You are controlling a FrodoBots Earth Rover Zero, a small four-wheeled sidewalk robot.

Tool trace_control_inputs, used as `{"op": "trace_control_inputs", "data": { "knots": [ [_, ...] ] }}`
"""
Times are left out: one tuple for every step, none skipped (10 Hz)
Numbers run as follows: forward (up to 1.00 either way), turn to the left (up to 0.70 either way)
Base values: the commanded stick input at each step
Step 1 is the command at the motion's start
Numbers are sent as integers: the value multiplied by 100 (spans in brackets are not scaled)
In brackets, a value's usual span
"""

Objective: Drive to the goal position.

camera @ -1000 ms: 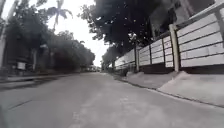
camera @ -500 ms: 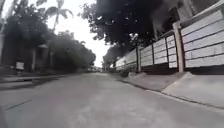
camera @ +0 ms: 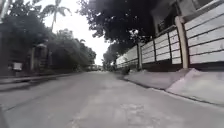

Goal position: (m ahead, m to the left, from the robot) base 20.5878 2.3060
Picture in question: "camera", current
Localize small green bush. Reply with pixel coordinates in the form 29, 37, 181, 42
120, 65, 132, 76

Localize grey concrete road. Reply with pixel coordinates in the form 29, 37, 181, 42
0, 70, 224, 128

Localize large dark overhanging tree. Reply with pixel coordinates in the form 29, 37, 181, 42
77, 0, 178, 69

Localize row of trees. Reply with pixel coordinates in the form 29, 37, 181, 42
0, 0, 97, 75

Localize stone gate pillars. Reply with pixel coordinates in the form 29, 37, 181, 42
29, 43, 54, 72

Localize tall palm tree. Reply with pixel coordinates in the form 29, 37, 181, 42
41, 0, 72, 33

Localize low concrete kerb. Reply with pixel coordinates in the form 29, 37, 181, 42
0, 72, 81, 86

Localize pale concrete sidewalk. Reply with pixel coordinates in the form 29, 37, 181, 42
123, 67, 224, 107

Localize white slatted fence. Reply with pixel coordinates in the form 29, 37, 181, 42
115, 2, 224, 72

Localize small white sign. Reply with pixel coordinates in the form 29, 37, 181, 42
12, 62, 23, 72

